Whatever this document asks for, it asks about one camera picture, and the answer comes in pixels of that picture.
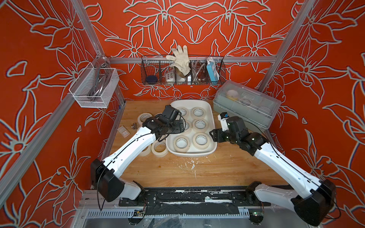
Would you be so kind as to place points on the dark blue round object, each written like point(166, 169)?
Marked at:
point(152, 79)

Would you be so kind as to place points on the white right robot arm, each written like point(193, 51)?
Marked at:
point(312, 198)

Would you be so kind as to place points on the white power adapter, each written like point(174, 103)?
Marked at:
point(170, 76)

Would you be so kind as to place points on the white mesh wall basket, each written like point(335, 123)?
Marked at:
point(95, 87)

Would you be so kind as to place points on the black wire wall basket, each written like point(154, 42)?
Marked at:
point(158, 65)

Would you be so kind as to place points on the beige masking tape roll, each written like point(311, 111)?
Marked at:
point(143, 117)
point(200, 125)
point(184, 112)
point(146, 151)
point(159, 149)
point(188, 127)
point(198, 112)
point(201, 141)
point(181, 144)

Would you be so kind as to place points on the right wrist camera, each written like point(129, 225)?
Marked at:
point(222, 117)

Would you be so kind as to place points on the blue white box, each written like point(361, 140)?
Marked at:
point(212, 71)

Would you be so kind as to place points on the translucent lidded storage box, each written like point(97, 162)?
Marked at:
point(251, 105)

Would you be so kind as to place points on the small clear plastic packet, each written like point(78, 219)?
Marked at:
point(123, 131)

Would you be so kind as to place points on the white plastic storage tray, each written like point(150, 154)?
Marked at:
point(193, 152)

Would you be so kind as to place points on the white work glove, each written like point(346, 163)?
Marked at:
point(180, 59)

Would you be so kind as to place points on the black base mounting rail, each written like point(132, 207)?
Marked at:
point(232, 195)

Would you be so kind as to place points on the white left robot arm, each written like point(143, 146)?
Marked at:
point(105, 174)

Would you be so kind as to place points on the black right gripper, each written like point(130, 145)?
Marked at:
point(219, 132)

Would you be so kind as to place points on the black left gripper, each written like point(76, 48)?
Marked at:
point(179, 126)

